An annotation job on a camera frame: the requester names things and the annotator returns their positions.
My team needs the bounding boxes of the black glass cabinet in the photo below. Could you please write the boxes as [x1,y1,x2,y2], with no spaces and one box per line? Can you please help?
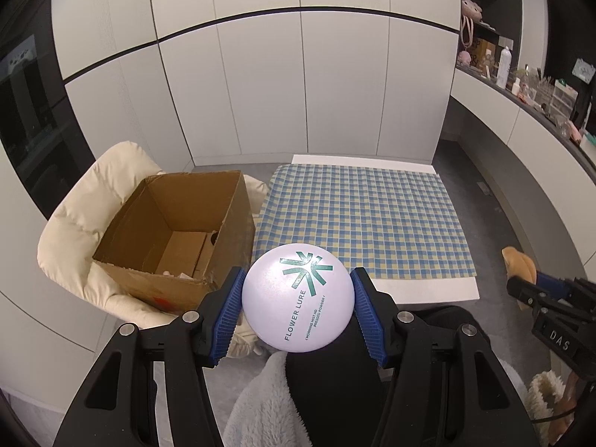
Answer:
[0,32,96,219]

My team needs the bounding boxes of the tall white bottle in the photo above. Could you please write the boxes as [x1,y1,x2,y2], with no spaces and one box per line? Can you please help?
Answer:
[496,47,513,89]

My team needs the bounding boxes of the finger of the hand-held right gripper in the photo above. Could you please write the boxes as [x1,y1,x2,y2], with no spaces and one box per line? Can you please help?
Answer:
[507,277,551,312]
[535,270,584,295]

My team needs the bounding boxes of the person's right hand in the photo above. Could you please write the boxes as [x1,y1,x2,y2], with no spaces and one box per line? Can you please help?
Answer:
[554,377,581,435]

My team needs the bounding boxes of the white round compact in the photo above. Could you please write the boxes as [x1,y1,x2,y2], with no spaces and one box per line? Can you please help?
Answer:
[241,243,355,351]

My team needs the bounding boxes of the brown cardboard box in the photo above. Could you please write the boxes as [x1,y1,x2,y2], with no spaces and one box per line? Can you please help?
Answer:
[92,170,256,317]

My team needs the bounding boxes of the brown printed carton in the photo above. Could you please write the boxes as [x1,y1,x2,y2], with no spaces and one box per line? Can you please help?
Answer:
[470,37,497,73]

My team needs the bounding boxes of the clear drawer organizer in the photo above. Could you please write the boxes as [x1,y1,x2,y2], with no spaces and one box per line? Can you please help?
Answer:
[549,88,578,117]

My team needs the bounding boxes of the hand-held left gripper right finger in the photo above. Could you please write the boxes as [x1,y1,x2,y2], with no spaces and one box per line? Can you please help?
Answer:
[350,267,543,447]

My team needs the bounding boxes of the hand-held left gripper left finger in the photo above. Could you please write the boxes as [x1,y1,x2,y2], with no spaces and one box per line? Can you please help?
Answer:
[53,267,247,447]

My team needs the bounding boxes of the cream padded chair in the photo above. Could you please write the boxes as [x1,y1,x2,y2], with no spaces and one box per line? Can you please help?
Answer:
[37,141,271,359]

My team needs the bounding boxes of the tan round puff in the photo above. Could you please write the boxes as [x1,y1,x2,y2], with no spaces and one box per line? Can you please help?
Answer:
[501,247,538,310]

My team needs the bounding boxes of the blue yellow checkered tablecloth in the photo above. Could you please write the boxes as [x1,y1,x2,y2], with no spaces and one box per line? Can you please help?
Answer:
[251,164,478,282]

